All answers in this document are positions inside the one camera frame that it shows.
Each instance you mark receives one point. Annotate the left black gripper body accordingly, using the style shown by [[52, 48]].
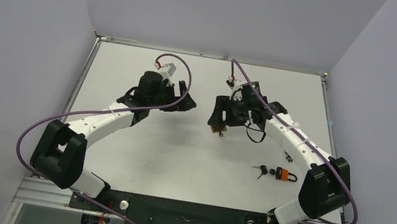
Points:
[[165, 95]]

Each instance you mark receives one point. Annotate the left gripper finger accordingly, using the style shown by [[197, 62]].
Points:
[[183, 90], [186, 104]]

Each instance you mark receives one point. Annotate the brass padlock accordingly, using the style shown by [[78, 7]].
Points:
[[218, 129]]

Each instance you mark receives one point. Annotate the silver key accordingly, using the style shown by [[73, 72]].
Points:
[[221, 135]]

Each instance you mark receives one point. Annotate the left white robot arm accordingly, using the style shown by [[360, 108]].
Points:
[[61, 151]]

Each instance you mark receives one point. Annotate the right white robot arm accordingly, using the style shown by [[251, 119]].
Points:
[[326, 178]]

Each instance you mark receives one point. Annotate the small padlock with keys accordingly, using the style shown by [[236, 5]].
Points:
[[288, 157]]

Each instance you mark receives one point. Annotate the orange black padlock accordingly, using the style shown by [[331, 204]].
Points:
[[284, 175]]

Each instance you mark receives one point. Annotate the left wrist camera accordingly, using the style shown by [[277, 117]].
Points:
[[166, 70]]

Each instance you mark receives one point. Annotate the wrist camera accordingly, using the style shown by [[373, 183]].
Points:
[[235, 85], [166, 70]]

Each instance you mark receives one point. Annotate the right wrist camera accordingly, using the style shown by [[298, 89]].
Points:
[[235, 85]]

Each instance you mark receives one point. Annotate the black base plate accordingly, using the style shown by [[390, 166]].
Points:
[[146, 209]]

